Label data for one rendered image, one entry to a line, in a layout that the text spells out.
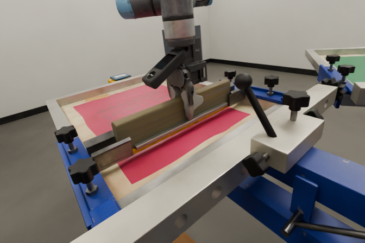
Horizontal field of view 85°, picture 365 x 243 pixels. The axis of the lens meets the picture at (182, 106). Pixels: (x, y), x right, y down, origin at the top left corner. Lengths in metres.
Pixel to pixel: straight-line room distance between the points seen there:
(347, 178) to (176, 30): 0.40
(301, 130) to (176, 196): 0.21
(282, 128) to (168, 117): 0.28
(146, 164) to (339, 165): 0.36
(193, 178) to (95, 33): 4.04
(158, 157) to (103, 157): 0.13
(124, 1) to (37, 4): 3.55
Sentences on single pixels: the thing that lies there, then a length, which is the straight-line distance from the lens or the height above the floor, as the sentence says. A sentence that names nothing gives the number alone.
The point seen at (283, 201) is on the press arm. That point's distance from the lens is 0.46.
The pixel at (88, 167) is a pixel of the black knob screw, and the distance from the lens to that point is 0.35.
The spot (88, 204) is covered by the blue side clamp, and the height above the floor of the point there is 1.00.
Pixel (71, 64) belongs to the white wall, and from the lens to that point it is 4.17.
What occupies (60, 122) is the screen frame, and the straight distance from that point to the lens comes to 0.76.
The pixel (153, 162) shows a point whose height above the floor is 0.95.
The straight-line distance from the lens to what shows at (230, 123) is 0.61.
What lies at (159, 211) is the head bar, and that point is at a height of 1.04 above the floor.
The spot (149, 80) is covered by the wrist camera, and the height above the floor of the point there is 1.14.
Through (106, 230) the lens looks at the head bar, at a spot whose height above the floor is 1.04.
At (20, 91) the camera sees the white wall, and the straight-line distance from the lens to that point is 4.18.
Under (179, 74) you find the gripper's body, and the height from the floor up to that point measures 1.13.
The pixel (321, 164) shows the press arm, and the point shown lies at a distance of 0.36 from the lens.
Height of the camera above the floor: 1.26
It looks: 24 degrees down
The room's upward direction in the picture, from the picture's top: 7 degrees counter-clockwise
